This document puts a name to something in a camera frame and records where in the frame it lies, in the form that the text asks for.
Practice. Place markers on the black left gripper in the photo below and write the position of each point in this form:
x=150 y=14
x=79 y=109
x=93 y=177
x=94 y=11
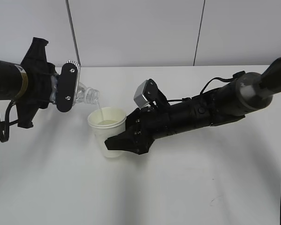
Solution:
x=39 y=72

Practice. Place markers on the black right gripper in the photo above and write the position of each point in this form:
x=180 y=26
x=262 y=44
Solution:
x=155 y=124

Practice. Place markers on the white paper cup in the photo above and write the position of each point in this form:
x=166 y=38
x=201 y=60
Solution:
x=107 y=122

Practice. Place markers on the clear water bottle green label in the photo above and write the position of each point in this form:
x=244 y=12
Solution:
x=83 y=94

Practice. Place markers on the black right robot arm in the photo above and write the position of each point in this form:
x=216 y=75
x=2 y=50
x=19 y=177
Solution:
x=240 y=95

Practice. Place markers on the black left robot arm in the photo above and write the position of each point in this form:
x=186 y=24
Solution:
x=13 y=81

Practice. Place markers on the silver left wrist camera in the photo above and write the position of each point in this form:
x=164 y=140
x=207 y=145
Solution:
x=67 y=86

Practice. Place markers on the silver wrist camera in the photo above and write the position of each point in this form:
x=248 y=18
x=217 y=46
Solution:
x=67 y=86
x=149 y=94

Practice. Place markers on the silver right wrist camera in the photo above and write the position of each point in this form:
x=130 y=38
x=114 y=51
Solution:
x=149 y=94

